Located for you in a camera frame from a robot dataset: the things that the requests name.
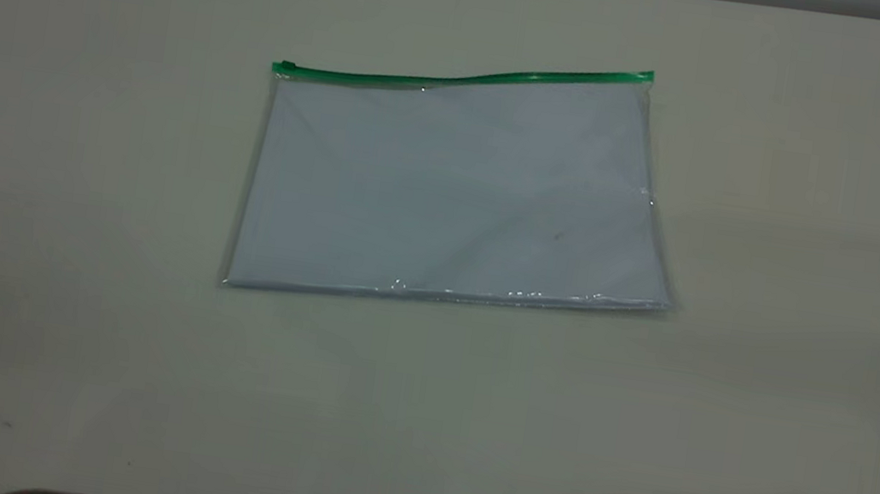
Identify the small green zipper slider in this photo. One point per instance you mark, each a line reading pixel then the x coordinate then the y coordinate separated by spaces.
pixel 287 67

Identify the clear zip bag green zipper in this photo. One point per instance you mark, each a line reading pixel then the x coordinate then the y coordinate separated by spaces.
pixel 455 197

